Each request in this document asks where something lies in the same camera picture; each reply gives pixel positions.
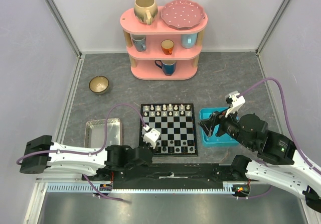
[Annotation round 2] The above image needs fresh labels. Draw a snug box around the black pawn edge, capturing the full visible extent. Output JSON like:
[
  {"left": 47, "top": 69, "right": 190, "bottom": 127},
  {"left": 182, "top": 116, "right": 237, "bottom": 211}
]
[{"left": 188, "top": 140, "right": 194, "bottom": 146}]

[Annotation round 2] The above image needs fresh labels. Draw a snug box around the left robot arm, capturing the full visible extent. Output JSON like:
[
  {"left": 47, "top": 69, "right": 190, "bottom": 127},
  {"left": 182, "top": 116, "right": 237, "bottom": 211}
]
[{"left": 17, "top": 132, "right": 160, "bottom": 180}]

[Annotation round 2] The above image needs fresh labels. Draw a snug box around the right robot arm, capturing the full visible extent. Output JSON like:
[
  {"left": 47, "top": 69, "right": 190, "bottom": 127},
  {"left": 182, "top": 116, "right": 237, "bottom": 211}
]
[{"left": 198, "top": 111, "right": 320, "bottom": 212}]

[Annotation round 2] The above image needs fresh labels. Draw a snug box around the black white chess board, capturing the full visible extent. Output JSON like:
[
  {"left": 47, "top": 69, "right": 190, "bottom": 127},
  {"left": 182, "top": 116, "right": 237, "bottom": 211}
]
[{"left": 140, "top": 103, "right": 198, "bottom": 156}]

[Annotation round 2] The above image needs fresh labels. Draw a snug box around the blue plastic bin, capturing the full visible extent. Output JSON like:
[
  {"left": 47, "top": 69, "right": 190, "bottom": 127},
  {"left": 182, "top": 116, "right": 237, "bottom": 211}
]
[{"left": 199, "top": 107, "right": 239, "bottom": 148}]

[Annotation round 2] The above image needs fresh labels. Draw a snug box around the pink metal tray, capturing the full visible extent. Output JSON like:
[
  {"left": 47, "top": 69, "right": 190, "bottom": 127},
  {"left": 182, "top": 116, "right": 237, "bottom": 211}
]
[{"left": 84, "top": 118, "right": 123, "bottom": 148}]

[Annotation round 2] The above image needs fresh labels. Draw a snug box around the dark blue mug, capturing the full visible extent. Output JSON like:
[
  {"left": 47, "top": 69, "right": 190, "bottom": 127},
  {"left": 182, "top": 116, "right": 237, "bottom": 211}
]
[{"left": 154, "top": 60, "right": 177, "bottom": 76}]

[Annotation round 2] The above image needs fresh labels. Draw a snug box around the brown ceramic bowl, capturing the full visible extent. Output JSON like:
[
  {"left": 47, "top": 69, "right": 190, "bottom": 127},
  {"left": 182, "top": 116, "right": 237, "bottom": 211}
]
[{"left": 89, "top": 76, "right": 109, "bottom": 95}]

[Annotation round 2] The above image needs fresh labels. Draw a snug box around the light blue mug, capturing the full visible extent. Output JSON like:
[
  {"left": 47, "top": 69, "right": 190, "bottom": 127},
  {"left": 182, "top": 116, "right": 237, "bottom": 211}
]
[{"left": 181, "top": 33, "right": 198, "bottom": 49}]

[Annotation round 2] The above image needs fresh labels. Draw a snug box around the orange cup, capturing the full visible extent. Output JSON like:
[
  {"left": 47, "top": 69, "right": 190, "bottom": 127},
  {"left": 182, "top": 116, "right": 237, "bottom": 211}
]
[{"left": 161, "top": 39, "right": 175, "bottom": 55}]

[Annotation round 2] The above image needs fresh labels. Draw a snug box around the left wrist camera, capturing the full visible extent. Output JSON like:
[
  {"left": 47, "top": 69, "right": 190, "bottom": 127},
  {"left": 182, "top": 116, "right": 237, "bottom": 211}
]
[{"left": 143, "top": 125, "right": 161, "bottom": 149}]

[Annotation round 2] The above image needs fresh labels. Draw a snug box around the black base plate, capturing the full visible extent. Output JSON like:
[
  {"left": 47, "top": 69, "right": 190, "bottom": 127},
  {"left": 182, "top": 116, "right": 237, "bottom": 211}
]
[{"left": 88, "top": 163, "right": 248, "bottom": 187}]

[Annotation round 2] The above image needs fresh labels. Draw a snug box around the white cable duct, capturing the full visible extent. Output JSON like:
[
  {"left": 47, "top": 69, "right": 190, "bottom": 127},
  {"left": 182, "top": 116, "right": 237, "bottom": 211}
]
[{"left": 47, "top": 181, "right": 235, "bottom": 194}]

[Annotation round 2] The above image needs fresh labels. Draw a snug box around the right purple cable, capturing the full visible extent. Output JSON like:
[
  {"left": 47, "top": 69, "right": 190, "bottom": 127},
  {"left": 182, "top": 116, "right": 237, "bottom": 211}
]
[{"left": 235, "top": 77, "right": 321, "bottom": 200}]

